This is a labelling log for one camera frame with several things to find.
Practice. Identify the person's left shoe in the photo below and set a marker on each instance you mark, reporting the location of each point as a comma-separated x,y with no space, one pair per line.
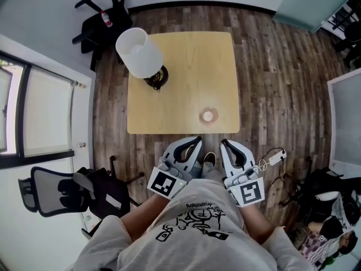
189,151

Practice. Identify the person's right shoe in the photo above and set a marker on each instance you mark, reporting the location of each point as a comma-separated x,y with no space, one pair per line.
210,158

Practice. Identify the black chair with clothes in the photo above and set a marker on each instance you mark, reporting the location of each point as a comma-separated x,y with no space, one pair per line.
324,190

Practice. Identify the person's left forearm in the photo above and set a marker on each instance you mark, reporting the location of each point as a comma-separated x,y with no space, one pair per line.
144,217

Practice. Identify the white shade table lamp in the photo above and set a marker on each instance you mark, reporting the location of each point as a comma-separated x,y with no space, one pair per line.
139,52

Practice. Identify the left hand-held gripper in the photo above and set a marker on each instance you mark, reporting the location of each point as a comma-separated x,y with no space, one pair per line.
165,182

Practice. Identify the clear glass cup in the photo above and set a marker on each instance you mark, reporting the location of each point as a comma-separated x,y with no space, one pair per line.
209,115

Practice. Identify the white framed board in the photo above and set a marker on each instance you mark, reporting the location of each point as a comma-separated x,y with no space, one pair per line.
347,117

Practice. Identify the grey mesh office chair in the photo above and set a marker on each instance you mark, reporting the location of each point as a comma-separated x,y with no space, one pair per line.
70,192

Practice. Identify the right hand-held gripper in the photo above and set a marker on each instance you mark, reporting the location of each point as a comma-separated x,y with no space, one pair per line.
249,190

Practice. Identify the white roller blind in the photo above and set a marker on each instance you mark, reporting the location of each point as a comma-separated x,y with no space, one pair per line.
46,111

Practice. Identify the red label plastic bottle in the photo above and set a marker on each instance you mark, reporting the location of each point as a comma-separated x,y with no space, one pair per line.
106,18

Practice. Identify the person's right forearm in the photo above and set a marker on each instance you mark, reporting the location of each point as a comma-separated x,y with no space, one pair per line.
255,223

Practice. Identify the white power adapter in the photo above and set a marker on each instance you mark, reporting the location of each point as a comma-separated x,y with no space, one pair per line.
277,156

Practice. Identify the pale green cabinet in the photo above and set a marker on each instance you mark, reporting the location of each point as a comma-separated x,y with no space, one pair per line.
304,4

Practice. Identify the person's grey trousers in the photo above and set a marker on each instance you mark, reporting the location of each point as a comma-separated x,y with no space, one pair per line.
210,172

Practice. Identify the person's grey printed shirt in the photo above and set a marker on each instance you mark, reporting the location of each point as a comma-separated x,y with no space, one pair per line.
197,236

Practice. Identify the black frame window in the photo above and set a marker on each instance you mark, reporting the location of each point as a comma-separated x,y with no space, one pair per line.
19,109

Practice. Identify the person's shoe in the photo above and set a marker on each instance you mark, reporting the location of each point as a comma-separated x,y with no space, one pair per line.
189,151
210,158

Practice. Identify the black office chair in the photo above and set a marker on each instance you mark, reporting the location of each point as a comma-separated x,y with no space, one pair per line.
104,28

